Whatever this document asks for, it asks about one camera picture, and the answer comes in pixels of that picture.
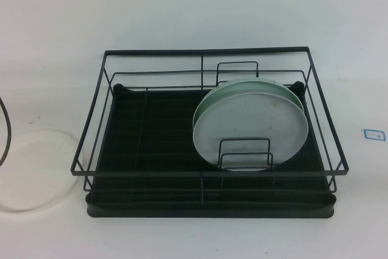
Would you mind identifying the white round plate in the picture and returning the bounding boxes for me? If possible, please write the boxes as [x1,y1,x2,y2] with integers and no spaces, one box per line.
[0,129,89,213]

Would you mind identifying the green round plate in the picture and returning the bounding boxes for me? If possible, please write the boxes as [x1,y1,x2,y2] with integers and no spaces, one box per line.
[193,78,304,126]

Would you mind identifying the grey round plate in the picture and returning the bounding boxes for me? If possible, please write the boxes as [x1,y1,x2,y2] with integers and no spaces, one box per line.
[192,92,309,172]

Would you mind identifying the black dish drying rack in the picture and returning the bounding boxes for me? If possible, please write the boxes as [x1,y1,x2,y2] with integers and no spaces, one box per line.
[85,82,337,220]

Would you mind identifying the blue outlined sticker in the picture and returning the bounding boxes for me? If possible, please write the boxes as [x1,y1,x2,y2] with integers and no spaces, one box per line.
[363,127,386,141]

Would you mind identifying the black wire dish rack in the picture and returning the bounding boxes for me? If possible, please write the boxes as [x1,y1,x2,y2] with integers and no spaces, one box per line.
[69,45,349,204]

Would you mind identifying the black camera cable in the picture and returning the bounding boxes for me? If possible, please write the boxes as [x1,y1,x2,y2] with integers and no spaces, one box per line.
[0,95,13,167]

